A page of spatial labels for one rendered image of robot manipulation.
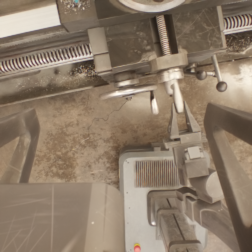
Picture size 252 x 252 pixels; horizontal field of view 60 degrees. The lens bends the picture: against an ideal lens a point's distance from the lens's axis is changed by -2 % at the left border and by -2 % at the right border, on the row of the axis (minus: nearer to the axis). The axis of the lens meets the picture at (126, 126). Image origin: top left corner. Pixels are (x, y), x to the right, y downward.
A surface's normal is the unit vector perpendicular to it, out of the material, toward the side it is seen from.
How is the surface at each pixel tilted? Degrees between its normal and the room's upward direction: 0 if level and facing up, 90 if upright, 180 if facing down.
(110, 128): 0
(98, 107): 0
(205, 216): 59
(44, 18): 36
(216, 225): 68
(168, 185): 0
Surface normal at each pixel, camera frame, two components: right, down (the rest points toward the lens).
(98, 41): 0.01, 0.11
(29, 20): 0.12, 0.66
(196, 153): -0.18, -0.47
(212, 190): 0.32, 0.05
